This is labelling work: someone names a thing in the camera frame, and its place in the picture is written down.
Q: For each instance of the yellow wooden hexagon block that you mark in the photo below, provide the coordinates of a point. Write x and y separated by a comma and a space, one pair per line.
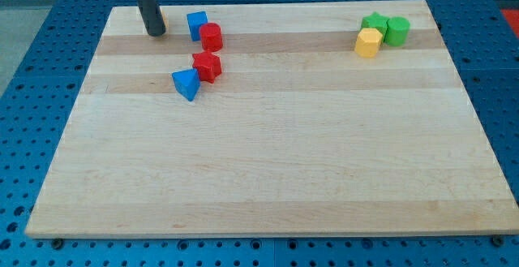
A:
368, 42

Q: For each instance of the yellow block behind rod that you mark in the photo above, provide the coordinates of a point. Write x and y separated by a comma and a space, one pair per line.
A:
165, 19

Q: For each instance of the green wooden star block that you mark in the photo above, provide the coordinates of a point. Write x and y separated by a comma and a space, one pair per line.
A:
377, 21

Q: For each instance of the blue wooden triangular prism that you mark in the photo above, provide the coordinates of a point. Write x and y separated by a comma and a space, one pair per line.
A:
187, 83

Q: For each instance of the light wooden board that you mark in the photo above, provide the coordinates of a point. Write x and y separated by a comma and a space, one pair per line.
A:
298, 137

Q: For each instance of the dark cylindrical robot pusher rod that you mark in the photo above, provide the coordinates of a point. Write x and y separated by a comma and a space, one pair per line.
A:
152, 17

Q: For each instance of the red wooden cylinder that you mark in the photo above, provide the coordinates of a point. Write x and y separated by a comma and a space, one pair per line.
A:
211, 37

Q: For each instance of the green wooden cylinder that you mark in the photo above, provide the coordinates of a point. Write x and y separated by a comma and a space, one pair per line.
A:
397, 31

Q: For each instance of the red wooden star block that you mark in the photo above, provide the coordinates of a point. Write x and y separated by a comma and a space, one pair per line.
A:
208, 66

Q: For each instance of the blue wooden cube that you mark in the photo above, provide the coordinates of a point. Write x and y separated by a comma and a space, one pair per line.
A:
195, 21

